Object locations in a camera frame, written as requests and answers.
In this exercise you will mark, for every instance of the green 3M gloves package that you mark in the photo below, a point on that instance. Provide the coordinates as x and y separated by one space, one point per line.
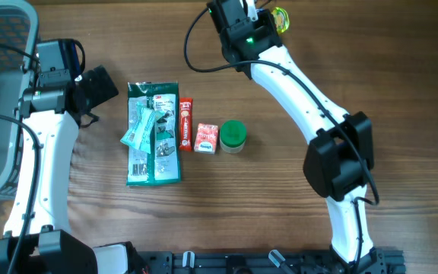
162 165

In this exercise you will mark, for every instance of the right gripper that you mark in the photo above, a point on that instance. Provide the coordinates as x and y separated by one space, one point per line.
265 20

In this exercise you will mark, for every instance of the red Nescafe coffee stick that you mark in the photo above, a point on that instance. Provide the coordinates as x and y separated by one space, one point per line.
185 119

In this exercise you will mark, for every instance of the red tissue pack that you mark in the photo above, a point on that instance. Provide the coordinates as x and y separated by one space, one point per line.
206 138

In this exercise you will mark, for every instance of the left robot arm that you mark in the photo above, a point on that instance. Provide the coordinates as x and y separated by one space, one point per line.
37 236

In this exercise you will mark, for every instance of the yellow oil bottle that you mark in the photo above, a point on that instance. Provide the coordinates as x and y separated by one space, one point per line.
281 18

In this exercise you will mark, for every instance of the light green plastic sachet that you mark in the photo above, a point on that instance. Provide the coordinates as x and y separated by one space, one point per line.
141 122

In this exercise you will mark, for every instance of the grey plastic mesh basket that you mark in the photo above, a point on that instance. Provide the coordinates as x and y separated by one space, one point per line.
19 26

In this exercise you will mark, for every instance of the green lid jar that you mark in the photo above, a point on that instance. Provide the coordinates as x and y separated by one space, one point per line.
233 135

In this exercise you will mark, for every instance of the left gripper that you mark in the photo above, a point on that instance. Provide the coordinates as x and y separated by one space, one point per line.
101 83

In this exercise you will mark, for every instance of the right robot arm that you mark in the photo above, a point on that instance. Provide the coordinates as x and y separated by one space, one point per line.
340 146

